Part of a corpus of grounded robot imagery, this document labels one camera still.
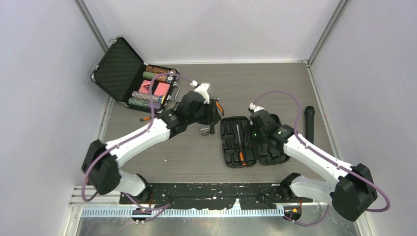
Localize black orange stubby screwdriver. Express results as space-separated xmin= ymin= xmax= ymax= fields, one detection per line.
xmin=236 ymin=124 xmax=247 ymax=166

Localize black plastic tool case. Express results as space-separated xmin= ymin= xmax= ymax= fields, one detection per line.
xmin=220 ymin=116 xmax=290 ymax=168

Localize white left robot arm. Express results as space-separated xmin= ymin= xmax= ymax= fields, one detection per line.
xmin=81 ymin=92 xmax=224 ymax=204

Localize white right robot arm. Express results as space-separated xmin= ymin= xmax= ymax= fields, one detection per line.
xmin=250 ymin=107 xmax=378 ymax=222

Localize small round tape measure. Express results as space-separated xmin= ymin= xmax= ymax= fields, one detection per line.
xmin=200 ymin=127 xmax=210 ymax=136

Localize red playing card deck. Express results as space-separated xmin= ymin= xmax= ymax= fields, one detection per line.
xmin=153 ymin=82 xmax=171 ymax=96

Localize black cylinder flashlight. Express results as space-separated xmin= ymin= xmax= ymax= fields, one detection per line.
xmin=304 ymin=106 xmax=315 ymax=144

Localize black aluminium poker chip case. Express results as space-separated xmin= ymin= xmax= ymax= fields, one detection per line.
xmin=90 ymin=35 xmax=179 ymax=113

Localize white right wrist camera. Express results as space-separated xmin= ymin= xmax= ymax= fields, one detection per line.
xmin=248 ymin=103 xmax=265 ymax=114

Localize orange handled pliers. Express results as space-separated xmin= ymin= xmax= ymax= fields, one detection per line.
xmin=215 ymin=100 xmax=225 ymax=116

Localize black handled hammer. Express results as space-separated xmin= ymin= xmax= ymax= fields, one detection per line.
xmin=209 ymin=123 xmax=215 ymax=134

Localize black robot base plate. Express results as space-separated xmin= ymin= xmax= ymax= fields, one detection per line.
xmin=135 ymin=182 xmax=312 ymax=210

